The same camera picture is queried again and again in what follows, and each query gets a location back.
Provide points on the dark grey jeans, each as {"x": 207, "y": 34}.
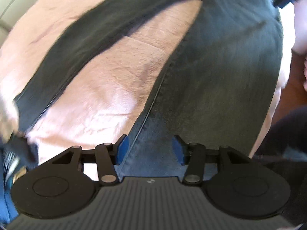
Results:
{"x": 215, "y": 76}

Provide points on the pink bed cover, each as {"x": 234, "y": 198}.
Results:
{"x": 108, "y": 88}

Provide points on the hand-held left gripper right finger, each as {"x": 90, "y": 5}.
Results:
{"x": 178, "y": 149}

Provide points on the white wardrobe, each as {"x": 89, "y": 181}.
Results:
{"x": 14, "y": 0}

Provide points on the dark navy garment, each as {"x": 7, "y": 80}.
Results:
{"x": 24, "y": 146}

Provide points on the striped garment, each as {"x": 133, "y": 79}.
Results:
{"x": 10, "y": 163}

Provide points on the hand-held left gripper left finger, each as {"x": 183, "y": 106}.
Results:
{"x": 123, "y": 149}

